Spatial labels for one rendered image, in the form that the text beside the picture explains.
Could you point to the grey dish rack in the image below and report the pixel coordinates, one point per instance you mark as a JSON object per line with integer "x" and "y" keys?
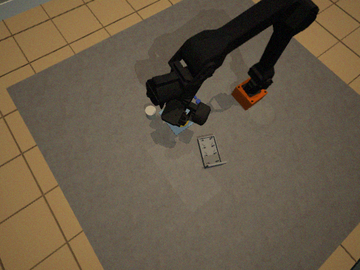
{"x": 210, "y": 152}

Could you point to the blue-grey flat mat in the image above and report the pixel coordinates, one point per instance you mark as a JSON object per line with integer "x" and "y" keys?
{"x": 177, "y": 130}

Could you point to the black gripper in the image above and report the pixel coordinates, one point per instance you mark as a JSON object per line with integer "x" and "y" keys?
{"x": 198, "y": 112}

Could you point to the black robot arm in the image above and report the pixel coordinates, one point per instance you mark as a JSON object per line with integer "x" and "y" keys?
{"x": 205, "y": 52}

